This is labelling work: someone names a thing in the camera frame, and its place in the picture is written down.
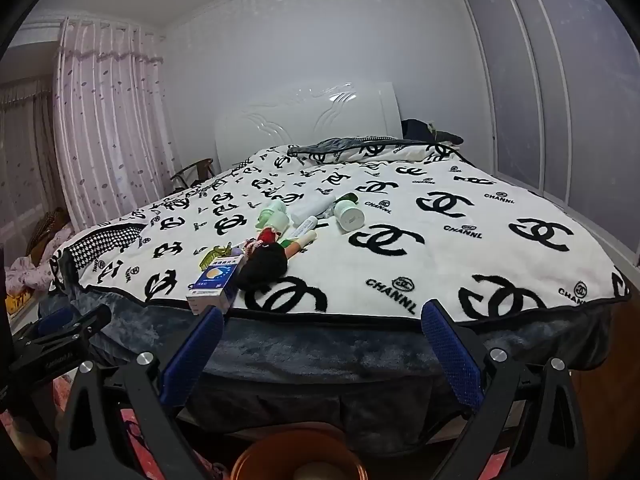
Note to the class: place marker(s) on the pink sheer curtain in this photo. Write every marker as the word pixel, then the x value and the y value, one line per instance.
pixel 110 125

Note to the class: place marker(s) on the wooden chair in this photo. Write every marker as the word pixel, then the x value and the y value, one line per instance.
pixel 197 170

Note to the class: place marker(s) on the pale green white-capped bottle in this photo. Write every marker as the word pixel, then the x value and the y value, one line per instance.
pixel 282 222

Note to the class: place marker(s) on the cream tube green cap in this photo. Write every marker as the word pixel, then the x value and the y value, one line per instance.
pixel 300 243

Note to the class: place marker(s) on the dark clothing pile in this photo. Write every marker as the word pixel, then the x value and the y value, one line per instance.
pixel 425 130

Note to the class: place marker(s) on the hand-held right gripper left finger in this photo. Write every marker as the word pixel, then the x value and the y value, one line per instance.
pixel 192 355

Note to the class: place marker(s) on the printed grey pillow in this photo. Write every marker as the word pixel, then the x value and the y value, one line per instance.
pixel 350 147

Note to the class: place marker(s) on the grey sliding wardrobe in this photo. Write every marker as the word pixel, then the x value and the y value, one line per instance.
pixel 565 85

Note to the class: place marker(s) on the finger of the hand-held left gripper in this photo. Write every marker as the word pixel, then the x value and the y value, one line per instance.
pixel 85 322
pixel 55 321

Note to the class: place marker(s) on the green hair claw clip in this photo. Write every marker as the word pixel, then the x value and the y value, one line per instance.
pixel 215 255

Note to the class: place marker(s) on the white bed headboard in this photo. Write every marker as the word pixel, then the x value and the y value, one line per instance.
pixel 300 120

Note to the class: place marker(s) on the white tube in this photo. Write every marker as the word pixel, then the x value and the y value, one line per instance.
pixel 305 226

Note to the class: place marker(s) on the white jar green lid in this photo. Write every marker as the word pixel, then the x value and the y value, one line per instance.
pixel 350 217

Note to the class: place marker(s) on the green pump bottle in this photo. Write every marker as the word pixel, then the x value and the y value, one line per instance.
pixel 267 211

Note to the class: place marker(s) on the pink patterned cloth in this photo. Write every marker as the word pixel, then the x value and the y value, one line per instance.
pixel 27 272

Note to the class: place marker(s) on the white black printed blanket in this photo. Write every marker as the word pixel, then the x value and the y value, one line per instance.
pixel 450 240

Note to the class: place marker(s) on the blue medicine box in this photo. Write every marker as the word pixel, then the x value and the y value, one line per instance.
pixel 215 280

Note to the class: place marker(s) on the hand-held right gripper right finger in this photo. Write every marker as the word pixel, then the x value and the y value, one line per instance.
pixel 452 355

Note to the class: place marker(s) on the white plastic bottle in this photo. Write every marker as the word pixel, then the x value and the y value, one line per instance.
pixel 312 206

